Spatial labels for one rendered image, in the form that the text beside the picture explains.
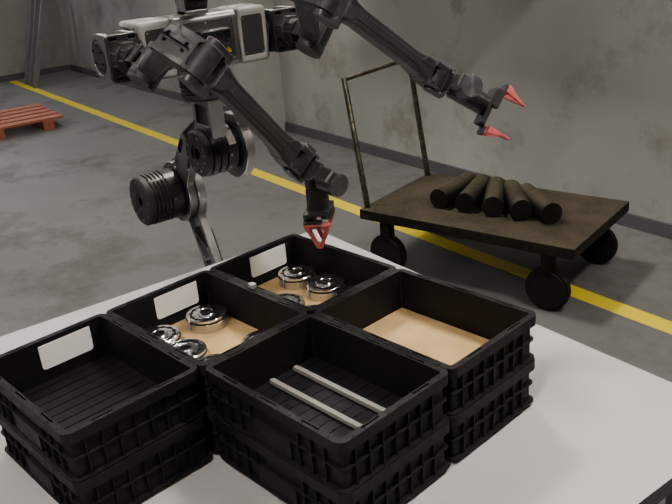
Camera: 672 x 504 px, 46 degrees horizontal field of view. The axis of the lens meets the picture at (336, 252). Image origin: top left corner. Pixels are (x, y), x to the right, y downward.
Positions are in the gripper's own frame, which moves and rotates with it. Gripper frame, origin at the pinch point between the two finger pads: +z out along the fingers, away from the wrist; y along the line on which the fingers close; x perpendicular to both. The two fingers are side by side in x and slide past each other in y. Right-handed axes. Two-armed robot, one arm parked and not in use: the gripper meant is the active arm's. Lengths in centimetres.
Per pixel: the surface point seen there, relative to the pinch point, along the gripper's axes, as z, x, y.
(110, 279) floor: 100, 157, 185
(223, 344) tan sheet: 14.3, 20.7, -27.8
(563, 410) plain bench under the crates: 28, -57, -34
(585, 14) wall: -12, -103, 275
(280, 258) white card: 9.9, 14.4, 11.2
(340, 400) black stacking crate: 14, -10, -50
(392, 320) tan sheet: 14.7, -18.6, -16.0
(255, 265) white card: 8.7, 19.8, 4.3
